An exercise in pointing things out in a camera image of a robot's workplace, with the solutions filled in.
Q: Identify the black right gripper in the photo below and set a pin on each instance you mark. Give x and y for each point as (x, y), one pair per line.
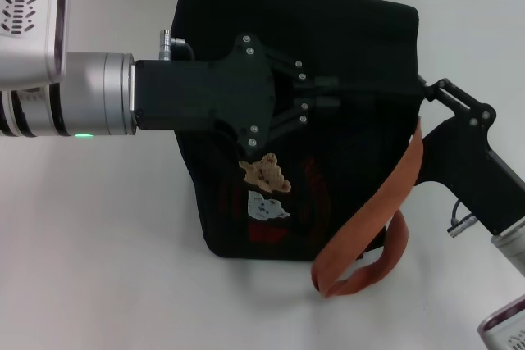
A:
(459, 153)

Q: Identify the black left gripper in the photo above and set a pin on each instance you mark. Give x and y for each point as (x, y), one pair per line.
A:
(197, 96)

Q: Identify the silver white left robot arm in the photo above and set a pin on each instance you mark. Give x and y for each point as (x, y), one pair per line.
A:
(82, 92)

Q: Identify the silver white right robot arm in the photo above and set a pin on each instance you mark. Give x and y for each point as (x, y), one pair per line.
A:
(512, 251)

